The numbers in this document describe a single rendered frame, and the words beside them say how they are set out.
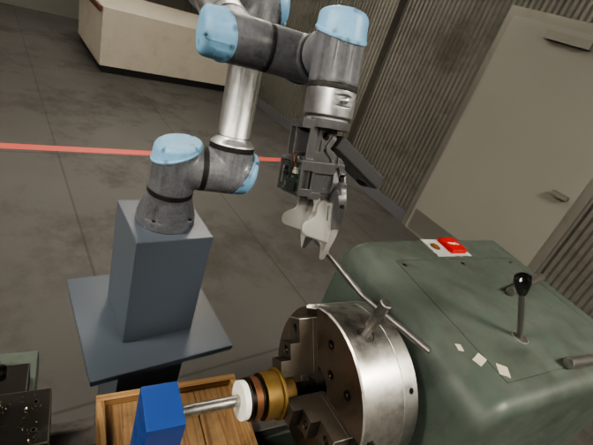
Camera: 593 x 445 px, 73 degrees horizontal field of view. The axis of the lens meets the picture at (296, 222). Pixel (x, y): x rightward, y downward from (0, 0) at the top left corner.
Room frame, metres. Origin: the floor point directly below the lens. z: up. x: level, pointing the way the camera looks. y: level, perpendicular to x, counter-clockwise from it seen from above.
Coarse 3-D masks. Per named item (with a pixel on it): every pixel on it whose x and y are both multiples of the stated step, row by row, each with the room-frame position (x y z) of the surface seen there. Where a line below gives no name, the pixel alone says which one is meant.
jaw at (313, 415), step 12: (300, 396) 0.51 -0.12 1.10; (312, 396) 0.52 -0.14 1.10; (324, 396) 0.52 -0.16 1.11; (288, 408) 0.48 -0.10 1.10; (300, 408) 0.48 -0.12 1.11; (312, 408) 0.49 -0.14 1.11; (324, 408) 0.50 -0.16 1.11; (288, 420) 0.47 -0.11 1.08; (300, 420) 0.48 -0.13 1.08; (312, 420) 0.46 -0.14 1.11; (324, 420) 0.47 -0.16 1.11; (336, 420) 0.48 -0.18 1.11; (312, 432) 0.46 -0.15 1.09; (324, 432) 0.45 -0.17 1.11; (336, 432) 0.45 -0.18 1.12; (348, 432) 0.46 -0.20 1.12; (324, 444) 0.44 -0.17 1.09; (336, 444) 0.43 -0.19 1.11; (348, 444) 0.45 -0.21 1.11
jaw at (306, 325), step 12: (312, 312) 0.64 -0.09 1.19; (300, 324) 0.59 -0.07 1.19; (312, 324) 0.61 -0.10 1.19; (300, 336) 0.58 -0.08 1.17; (312, 336) 0.60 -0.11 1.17; (288, 348) 0.56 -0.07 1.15; (300, 348) 0.57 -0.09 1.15; (312, 348) 0.58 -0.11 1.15; (276, 360) 0.55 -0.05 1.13; (288, 360) 0.54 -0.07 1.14; (300, 360) 0.56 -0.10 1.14; (312, 360) 0.57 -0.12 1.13; (288, 372) 0.53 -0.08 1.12; (300, 372) 0.55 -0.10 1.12; (312, 372) 0.56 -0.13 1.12
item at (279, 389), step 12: (264, 372) 0.52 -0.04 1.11; (276, 372) 0.53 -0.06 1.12; (252, 384) 0.49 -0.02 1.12; (264, 384) 0.50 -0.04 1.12; (276, 384) 0.50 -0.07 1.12; (288, 384) 0.52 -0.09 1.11; (252, 396) 0.47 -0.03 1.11; (264, 396) 0.48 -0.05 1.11; (276, 396) 0.48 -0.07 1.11; (288, 396) 0.49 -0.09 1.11; (252, 408) 0.46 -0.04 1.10; (264, 408) 0.47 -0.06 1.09; (276, 408) 0.47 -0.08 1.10; (252, 420) 0.46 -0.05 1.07; (264, 420) 0.47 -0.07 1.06
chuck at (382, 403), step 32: (288, 320) 0.69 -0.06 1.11; (320, 320) 0.61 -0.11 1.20; (352, 320) 0.60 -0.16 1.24; (320, 352) 0.58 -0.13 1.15; (352, 352) 0.53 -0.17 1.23; (384, 352) 0.55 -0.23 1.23; (320, 384) 0.61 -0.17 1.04; (352, 384) 0.50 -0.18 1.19; (384, 384) 0.51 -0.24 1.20; (352, 416) 0.47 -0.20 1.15; (384, 416) 0.48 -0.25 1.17
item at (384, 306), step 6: (384, 300) 0.57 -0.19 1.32; (378, 306) 0.56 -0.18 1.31; (384, 306) 0.56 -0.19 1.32; (390, 306) 0.56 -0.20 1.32; (372, 312) 0.57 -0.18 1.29; (378, 312) 0.56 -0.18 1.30; (384, 312) 0.56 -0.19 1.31; (372, 318) 0.56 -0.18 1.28; (378, 318) 0.56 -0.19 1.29; (384, 318) 0.56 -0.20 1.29; (366, 324) 0.57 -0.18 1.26; (372, 324) 0.56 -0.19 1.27; (378, 324) 0.56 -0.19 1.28; (366, 330) 0.57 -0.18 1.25; (372, 330) 0.56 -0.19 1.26; (366, 336) 0.57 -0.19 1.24
